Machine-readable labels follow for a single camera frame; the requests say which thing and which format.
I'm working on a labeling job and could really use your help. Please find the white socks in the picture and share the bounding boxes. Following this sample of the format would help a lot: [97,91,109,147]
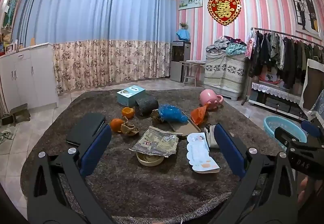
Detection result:
[204,124,223,149]

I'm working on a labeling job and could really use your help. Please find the dark ribbed cylinder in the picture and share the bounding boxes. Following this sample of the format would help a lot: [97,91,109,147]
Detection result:
[135,96,159,117]

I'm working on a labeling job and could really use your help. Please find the cloth covered brown furniture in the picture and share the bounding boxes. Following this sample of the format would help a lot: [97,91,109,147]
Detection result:
[299,58,324,121]

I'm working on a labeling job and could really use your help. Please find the wedding photo wall poster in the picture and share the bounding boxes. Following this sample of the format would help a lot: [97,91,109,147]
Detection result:
[289,0,322,36]

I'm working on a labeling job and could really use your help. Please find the round orange peel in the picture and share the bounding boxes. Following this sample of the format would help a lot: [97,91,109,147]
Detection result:
[110,118,125,133]

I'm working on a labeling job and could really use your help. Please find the blue patterned fringed cloth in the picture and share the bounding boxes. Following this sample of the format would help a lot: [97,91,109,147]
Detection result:
[307,98,324,120]

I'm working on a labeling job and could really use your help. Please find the green low stool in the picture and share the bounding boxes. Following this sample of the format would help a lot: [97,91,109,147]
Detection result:
[1,104,31,126]

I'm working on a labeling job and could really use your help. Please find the beige round bowl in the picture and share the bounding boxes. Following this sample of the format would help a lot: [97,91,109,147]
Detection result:
[136,152,165,167]

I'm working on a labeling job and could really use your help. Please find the small folding table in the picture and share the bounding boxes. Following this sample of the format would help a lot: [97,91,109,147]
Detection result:
[180,60,206,87]

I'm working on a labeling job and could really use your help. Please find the white cabinet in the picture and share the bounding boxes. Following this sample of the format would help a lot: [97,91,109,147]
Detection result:
[0,42,60,113]

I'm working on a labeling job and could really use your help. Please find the large brown paper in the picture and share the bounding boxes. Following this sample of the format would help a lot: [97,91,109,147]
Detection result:
[121,116,140,136]

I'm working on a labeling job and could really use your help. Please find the red heart wall decoration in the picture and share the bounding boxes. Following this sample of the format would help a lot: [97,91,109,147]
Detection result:
[208,0,242,26]

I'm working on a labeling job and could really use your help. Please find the grey water dispenser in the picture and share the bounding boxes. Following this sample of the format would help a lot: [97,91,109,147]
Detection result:
[170,40,191,83]

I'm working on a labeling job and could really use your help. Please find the snack wrapper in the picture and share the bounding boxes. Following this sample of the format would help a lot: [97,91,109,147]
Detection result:
[129,126,183,157]

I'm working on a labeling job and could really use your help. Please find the metal clothes rack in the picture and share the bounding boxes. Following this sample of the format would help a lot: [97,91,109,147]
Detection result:
[242,27,324,105]

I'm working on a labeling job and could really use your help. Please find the low shelf with lace cloth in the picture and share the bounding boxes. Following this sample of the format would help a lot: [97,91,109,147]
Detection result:
[248,82,308,119]

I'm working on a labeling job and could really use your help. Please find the blue and floral curtain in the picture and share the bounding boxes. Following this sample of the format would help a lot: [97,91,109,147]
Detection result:
[13,0,178,93]

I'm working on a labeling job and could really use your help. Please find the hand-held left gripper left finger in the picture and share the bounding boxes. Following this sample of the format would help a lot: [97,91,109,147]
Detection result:
[27,124,113,224]

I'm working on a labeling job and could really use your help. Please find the brown flat tablet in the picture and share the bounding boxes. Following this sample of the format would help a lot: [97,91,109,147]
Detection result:
[168,112,201,136]

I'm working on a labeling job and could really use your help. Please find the orange plastic bag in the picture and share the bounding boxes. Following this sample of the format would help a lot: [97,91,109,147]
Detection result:
[190,104,210,126]

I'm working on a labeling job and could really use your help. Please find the pile of clothes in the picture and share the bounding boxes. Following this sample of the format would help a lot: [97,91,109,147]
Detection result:
[206,35,247,56]

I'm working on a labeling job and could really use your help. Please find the person's right hand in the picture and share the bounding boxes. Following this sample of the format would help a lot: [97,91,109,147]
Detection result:
[296,178,311,205]

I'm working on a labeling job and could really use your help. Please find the green wall poster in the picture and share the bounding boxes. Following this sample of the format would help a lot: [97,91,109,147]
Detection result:
[1,0,21,30]

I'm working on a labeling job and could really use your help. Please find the row of hanging clothes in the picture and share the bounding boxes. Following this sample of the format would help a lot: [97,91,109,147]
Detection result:
[248,30,324,89]

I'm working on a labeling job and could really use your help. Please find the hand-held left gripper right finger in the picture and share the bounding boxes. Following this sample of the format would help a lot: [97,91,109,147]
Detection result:
[210,123,299,224]

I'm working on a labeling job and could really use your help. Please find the pink pig mug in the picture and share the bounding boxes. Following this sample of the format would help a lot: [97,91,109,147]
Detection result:
[199,89,224,110]

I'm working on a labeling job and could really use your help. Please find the blue plastic bag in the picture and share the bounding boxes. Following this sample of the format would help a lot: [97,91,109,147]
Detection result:
[158,104,189,123]

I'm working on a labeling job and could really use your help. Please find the teal cardboard box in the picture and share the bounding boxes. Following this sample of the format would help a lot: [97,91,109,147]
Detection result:
[116,85,146,107]

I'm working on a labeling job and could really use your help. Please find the cup-shaped orange peel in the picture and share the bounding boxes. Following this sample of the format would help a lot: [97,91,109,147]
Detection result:
[121,107,135,119]

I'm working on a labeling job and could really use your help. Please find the light blue plastic basket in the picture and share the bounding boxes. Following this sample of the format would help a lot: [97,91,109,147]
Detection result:
[263,116,308,148]

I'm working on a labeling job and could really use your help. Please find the pink hanging bag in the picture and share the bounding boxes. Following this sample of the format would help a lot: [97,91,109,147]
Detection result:
[244,30,256,59]

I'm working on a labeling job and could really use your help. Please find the landscape wall picture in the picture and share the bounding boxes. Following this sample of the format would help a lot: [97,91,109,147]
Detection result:
[178,0,204,11]

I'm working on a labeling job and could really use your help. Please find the grey shaggy blanket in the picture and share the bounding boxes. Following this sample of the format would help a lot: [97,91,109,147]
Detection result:
[20,87,299,224]

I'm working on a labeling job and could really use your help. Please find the blue covered water bottle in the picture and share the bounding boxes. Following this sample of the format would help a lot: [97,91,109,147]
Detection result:
[176,29,191,42]

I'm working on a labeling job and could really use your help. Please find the patterned cloth covered cabinet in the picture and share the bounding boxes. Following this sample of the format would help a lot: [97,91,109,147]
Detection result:
[204,51,247,101]

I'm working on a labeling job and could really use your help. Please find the floor rag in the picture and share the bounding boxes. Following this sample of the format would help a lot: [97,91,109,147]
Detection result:
[0,129,13,145]

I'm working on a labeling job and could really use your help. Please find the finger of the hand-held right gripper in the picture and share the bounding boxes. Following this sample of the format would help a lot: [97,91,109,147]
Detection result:
[275,126,308,150]
[301,120,324,140]

